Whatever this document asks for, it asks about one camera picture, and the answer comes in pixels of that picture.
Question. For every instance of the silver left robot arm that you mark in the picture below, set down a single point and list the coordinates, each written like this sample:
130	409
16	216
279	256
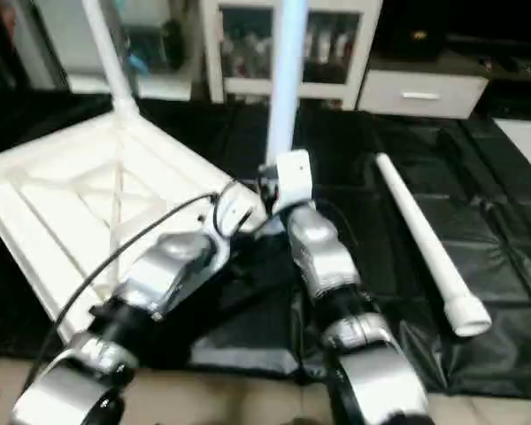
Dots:
164	270

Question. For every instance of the black table mat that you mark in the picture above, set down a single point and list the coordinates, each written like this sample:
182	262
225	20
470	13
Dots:
504	221

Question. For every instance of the white glass door cabinet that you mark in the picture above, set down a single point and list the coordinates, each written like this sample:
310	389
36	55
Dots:
336	44

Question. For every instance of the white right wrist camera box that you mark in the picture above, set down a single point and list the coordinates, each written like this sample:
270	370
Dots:
292	177

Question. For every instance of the white plastic table top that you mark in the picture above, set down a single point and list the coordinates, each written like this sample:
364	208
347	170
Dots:
71	204

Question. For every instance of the white plastic table leg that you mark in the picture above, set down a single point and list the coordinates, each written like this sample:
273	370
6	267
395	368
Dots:
425	239
106	53
286	80

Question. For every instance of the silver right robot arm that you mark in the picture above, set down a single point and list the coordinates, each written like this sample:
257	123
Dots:
323	257

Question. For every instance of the white drawer unit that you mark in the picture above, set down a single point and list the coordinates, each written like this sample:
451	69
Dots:
425	93

